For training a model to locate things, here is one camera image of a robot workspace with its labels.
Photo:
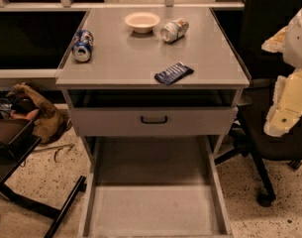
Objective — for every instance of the blue rxbar blueberry wrapper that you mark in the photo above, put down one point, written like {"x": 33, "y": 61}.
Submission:
{"x": 173, "y": 74}

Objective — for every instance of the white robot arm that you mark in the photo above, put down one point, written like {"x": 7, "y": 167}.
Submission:
{"x": 286, "y": 109}

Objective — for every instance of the grey drawer cabinet table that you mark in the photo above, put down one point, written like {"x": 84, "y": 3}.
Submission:
{"x": 153, "y": 186}

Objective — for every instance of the grey closed top drawer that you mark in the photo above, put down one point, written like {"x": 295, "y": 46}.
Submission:
{"x": 107, "y": 122}

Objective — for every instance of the white crushed soda can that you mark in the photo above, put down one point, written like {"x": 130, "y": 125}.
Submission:
{"x": 174, "y": 30}

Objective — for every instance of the white paper bowl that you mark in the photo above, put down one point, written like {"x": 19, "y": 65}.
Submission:
{"x": 142, "y": 22}

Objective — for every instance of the blue pepsi soda can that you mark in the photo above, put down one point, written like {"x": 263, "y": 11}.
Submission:
{"x": 82, "y": 45}

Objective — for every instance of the brown cloth bag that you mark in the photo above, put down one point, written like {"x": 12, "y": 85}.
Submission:
{"x": 49, "y": 124}

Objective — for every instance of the black box on table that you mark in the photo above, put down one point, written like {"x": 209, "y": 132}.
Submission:
{"x": 12, "y": 133}

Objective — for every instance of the black side table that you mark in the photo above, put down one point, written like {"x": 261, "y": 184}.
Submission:
{"x": 48, "y": 177}

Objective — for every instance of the black office chair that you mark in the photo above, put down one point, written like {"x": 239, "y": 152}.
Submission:
{"x": 247, "y": 31}

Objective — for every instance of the black drawer handle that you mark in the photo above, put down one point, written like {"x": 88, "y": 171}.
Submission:
{"x": 153, "y": 121}

